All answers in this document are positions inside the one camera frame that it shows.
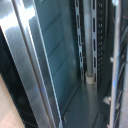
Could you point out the oven heating rod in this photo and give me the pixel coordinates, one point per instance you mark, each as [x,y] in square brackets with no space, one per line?
[88,40]

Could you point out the black toaster oven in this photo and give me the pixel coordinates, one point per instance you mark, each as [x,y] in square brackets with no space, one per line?
[56,50]

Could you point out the metal oven tray rack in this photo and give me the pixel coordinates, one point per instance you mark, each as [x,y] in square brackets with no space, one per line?
[117,66]

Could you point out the glass oven door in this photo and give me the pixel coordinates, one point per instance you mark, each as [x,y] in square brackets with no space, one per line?
[11,86]

